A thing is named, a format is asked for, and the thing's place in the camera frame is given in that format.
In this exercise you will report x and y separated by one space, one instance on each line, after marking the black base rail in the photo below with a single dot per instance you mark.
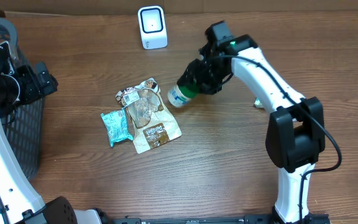
194 221

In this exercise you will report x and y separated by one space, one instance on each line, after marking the dark grey plastic basket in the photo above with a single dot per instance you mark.
23 128

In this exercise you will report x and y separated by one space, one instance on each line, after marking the teal snack bar wrapper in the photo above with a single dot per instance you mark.
117 126

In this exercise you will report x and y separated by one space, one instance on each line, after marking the green lid jar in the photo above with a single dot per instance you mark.
181 95

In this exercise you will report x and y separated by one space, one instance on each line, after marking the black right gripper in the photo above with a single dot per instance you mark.
196 73

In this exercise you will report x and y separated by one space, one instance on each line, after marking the white barcode scanner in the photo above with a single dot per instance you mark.
153 30

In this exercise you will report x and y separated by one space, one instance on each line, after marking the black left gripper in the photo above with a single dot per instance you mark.
42 80

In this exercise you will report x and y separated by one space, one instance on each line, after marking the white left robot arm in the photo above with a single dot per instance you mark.
19 202

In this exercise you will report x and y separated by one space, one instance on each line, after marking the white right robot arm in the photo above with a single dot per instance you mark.
294 137

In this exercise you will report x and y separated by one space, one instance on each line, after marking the teal tissue pack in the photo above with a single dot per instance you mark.
258 104

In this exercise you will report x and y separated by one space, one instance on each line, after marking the brown cookie bag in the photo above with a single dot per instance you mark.
153 124

